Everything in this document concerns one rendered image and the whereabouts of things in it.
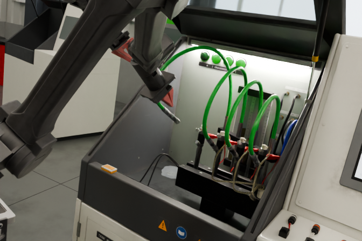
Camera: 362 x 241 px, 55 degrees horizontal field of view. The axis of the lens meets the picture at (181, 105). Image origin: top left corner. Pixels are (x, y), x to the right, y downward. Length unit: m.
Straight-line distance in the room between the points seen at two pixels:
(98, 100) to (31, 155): 3.68
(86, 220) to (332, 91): 0.98
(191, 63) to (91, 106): 2.76
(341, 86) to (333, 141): 0.17
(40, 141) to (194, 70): 1.09
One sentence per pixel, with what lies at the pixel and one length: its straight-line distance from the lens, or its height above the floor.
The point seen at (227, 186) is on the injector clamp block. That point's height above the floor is 0.98.
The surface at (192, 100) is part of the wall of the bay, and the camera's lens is 1.63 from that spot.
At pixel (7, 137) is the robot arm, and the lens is 0.65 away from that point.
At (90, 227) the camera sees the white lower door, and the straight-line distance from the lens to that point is 1.42.
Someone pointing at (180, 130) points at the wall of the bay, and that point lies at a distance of 1.69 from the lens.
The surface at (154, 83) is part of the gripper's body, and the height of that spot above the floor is 1.32.
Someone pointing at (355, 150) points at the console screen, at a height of 1.22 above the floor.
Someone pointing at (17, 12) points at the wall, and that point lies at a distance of 8.27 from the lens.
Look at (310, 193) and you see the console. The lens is 1.18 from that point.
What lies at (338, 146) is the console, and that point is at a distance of 1.16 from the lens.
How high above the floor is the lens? 1.49
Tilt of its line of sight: 13 degrees down
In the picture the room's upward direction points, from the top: 9 degrees clockwise
